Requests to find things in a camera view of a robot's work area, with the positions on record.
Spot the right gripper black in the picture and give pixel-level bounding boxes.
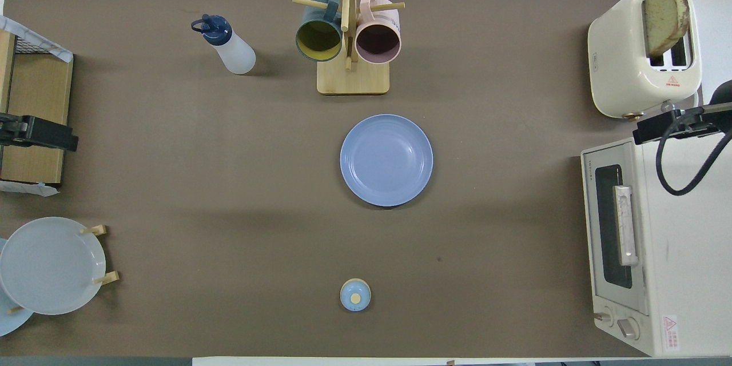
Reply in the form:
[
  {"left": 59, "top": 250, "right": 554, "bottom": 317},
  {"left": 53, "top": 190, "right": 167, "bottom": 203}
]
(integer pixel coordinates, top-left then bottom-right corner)
[{"left": 633, "top": 79, "right": 732, "bottom": 145}]

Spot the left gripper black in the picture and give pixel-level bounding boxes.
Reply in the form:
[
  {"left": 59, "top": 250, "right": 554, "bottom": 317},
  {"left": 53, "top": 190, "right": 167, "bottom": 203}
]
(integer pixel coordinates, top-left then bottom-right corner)
[{"left": 0, "top": 113, "right": 79, "bottom": 152}]

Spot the slice of toast bread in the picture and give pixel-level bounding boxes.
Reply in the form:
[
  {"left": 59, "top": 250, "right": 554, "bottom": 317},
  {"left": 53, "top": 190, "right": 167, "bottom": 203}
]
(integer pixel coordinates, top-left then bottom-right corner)
[{"left": 643, "top": 0, "right": 690, "bottom": 58}]

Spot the white squeeze bottle blue cap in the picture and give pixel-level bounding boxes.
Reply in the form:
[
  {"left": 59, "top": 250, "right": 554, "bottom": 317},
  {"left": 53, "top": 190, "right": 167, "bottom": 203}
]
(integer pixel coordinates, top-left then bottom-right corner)
[{"left": 191, "top": 14, "right": 256, "bottom": 75}]

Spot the wooden plate rack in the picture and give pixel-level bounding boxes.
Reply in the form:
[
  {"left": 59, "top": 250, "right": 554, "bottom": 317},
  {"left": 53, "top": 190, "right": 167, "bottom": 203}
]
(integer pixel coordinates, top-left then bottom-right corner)
[{"left": 7, "top": 225, "right": 120, "bottom": 315}]

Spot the pale blue plate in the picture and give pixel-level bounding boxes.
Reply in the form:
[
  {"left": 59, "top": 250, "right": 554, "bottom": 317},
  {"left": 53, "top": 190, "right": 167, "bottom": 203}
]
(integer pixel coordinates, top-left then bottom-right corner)
[
  {"left": 0, "top": 238, "right": 34, "bottom": 337},
  {"left": 0, "top": 217, "right": 107, "bottom": 316}
]

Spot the blue round plate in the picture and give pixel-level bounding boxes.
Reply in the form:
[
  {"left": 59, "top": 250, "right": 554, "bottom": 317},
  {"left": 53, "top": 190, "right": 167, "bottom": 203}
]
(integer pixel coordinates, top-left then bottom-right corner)
[{"left": 340, "top": 114, "right": 434, "bottom": 208}]

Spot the small blue seasoning shaker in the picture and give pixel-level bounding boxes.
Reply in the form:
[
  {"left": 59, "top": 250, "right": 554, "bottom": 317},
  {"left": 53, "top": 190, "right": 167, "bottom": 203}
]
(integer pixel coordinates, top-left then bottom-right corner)
[{"left": 340, "top": 278, "right": 372, "bottom": 312}]

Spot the wooden shelf box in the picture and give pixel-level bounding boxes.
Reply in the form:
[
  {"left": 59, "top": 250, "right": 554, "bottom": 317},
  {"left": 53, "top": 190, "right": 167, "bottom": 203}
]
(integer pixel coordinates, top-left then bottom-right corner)
[{"left": 0, "top": 29, "right": 74, "bottom": 185}]

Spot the white paper sheet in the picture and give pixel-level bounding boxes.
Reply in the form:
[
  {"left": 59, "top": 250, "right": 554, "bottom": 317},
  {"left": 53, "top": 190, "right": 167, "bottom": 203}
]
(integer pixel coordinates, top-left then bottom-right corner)
[{"left": 0, "top": 180, "right": 59, "bottom": 197}]

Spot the marble pattern cloth strip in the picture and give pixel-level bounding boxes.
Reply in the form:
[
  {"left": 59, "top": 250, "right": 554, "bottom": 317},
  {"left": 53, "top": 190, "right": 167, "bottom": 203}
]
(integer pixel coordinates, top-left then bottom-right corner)
[{"left": 0, "top": 15, "right": 74, "bottom": 63}]

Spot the cream two-slot toaster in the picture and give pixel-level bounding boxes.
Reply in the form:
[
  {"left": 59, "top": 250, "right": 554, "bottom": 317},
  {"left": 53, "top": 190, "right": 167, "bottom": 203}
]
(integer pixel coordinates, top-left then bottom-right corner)
[{"left": 587, "top": 0, "right": 703, "bottom": 121}]

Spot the white toaster oven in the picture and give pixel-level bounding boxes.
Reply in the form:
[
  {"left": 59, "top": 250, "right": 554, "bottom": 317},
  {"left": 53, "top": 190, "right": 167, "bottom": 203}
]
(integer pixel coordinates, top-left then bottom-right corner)
[{"left": 580, "top": 136, "right": 732, "bottom": 357}]

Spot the brown table mat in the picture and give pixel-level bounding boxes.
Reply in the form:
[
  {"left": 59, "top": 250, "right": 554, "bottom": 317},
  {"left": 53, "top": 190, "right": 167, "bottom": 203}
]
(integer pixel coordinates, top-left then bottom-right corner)
[{"left": 0, "top": 0, "right": 705, "bottom": 358}]

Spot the dark teal mug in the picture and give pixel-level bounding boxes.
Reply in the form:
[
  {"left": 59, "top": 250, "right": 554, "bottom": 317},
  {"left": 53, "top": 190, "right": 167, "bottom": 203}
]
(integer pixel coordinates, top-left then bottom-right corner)
[{"left": 295, "top": 0, "right": 344, "bottom": 62}]

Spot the pink mug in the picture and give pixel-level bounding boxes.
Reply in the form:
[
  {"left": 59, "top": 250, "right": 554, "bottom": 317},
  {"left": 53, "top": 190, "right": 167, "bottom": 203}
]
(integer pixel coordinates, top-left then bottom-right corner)
[{"left": 355, "top": 0, "right": 402, "bottom": 65}]

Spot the wooden mug tree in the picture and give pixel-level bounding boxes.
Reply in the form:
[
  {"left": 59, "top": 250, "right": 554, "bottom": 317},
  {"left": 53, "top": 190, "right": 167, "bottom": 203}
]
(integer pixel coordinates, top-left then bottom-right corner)
[{"left": 292, "top": 0, "right": 405, "bottom": 96}]

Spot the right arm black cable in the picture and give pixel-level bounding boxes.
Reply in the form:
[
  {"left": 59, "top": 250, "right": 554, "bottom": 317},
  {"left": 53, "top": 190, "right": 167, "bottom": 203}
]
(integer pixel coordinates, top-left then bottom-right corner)
[{"left": 656, "top": 119, "right": 732, "bottom": 196}]

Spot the black wire basket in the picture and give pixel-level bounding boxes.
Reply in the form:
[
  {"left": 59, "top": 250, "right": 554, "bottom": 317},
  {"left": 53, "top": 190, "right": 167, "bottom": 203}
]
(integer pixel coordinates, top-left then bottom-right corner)
[{"left": 13, "top": 37, "right": 47, "bottom": 55}]

